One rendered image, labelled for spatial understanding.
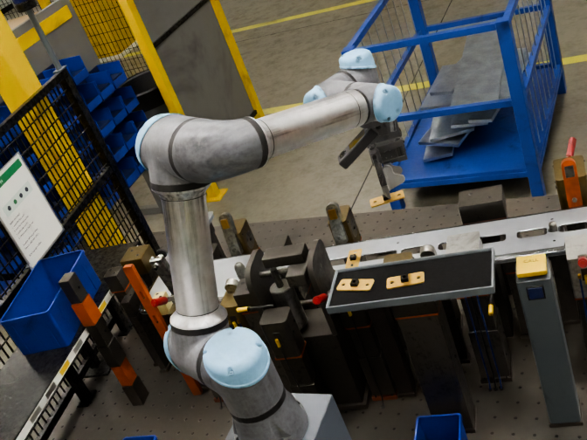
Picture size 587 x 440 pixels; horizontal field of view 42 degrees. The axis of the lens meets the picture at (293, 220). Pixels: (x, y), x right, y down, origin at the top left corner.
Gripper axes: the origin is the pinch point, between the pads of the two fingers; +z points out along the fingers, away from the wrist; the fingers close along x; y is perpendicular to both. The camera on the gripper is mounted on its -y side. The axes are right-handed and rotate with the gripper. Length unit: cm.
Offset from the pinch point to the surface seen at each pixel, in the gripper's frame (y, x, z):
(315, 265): -20.8, -7.7, 10.0
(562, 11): 156, 402, 114
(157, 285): -75, 32, 27
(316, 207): -44, 231, 122
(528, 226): 32.5, 6.9, 24.9
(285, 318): -31.5, -12.7, 18.9
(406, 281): -0.7, -23.8, 9.9
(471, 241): 16.3, -8.3, 14.6
